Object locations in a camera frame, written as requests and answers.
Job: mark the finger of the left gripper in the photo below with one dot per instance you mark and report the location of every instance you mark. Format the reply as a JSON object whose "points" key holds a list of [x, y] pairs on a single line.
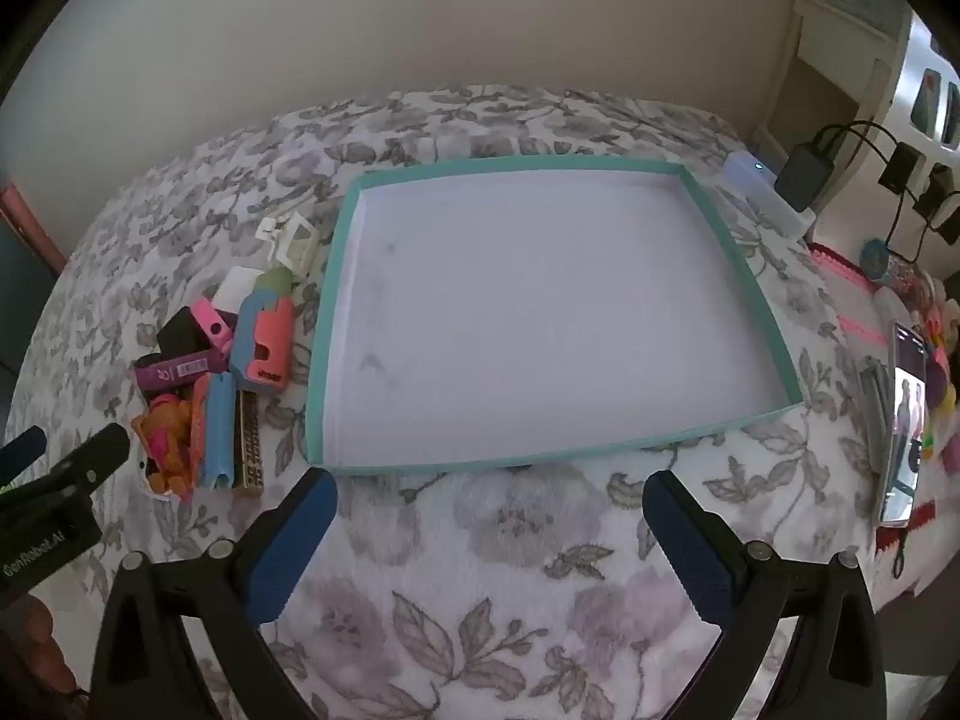
{"points": [[21, 453], [80, 473]]}

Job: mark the smartphone on stand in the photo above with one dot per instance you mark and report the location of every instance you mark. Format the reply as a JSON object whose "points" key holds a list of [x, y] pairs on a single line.
{"points": [[907, 425]]}

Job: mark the teal shallow box tray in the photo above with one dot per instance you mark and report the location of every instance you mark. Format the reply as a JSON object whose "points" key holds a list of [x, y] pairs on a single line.
{"points": [[540, 308]]}

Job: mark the round blue lid jar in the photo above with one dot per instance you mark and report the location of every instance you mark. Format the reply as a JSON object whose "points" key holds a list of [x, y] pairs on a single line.
{"points": [[882, 266]]}

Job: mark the grey floral blanket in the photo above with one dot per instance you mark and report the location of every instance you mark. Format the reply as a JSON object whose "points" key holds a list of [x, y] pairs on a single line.
{"points": [[505, 594]]}

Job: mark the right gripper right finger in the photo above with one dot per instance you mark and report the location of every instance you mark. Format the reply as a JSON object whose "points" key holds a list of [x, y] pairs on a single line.
{"points": [[832, 667]]}

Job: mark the grey phone stand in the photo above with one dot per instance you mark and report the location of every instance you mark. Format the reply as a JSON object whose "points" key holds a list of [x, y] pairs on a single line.
{"points": [[874, 383]]}

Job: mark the pink white crochet mat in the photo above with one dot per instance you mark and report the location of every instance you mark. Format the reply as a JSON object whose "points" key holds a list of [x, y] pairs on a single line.
{"points": [[932, 537]]}

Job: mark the large blue coral case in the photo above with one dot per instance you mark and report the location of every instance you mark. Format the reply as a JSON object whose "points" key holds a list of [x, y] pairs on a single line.
{"points": [[260, 358]]}

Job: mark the black plugged charger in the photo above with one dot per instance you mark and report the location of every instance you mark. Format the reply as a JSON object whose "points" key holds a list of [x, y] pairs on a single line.
{"points": [[803, 176]]}

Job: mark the pink kids smartwatch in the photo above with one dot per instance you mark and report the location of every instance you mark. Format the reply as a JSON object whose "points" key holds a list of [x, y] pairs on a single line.
{"points": [[214, 327]]}

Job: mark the colourful bead toys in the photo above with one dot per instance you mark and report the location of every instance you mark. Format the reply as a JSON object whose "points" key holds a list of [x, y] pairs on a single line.
{"points": [[937, 323]]}

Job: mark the black power adapter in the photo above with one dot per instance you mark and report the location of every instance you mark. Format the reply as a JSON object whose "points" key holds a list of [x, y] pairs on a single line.
{"points": [[181, 336]]}

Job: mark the white power adapter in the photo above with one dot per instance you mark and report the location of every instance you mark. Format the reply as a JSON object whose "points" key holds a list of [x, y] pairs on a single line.
{"points": [[239, 282]]}

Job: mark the small blue coral case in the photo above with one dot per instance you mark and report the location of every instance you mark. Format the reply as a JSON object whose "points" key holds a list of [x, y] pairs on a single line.
{"points": [[213, 432]]}

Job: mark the person's left hand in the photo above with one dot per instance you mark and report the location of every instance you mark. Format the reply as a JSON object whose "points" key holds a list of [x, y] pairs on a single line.
{"points": [[36, 681]]}

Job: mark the purple translucent lighter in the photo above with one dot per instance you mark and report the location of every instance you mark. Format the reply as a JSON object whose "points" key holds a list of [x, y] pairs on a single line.
{"points": [[156, 374]]}

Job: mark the pink puppy toy figure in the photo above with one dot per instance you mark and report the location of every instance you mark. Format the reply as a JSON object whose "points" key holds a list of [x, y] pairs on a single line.
{"points": [[164, 432]]}

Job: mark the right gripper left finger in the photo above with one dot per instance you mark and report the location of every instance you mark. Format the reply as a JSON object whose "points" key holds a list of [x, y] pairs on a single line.
{"points": [[144, 665]]}

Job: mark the white power strip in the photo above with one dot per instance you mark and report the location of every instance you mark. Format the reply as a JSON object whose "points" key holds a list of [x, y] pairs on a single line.
{"points": [[756, 182]]}

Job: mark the white smartwatch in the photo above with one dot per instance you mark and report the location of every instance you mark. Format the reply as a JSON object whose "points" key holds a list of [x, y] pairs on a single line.
{"points": [[292, 242]]}

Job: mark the gold patterned lighter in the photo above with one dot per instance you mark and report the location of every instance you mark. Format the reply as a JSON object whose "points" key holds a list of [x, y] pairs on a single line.
{"points": [[248, 461]]}

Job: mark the white shelf unit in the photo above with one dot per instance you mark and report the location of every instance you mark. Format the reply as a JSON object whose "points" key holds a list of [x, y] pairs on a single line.
{"points": [[848, 62]]}

